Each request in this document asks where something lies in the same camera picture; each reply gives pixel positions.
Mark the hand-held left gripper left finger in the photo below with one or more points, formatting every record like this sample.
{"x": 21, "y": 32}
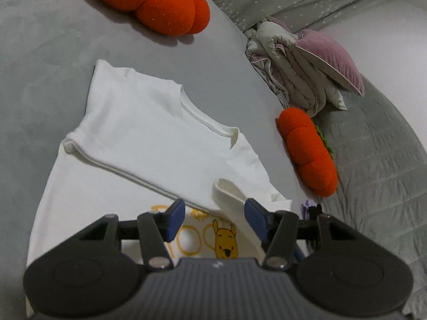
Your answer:
{"x": 176, "y": 218}

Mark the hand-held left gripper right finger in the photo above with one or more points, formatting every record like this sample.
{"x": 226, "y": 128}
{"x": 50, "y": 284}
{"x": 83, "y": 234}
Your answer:
{"x": 253, "y": 215}

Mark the white long-sleeve shirt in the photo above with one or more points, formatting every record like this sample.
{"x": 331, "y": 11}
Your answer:
{"x": 140, "y": 133}

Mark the dark and purple clothes pile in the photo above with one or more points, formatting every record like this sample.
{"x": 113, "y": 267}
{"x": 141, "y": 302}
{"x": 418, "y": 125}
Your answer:
{"x": 306, "y": 205}

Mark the orange pumpkin cushion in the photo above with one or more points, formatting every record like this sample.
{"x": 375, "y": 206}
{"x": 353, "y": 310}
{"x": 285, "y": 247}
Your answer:
{"x": 310, "y": 153}
{"x": 153, "y": 3}

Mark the grey quilted blanket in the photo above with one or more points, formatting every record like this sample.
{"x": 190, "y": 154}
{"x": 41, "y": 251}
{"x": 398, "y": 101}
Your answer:
{"x": 377, "y": 180}

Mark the purple pillow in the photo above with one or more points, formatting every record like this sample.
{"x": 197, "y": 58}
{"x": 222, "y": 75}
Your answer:
{"x": 330, "y": 60}

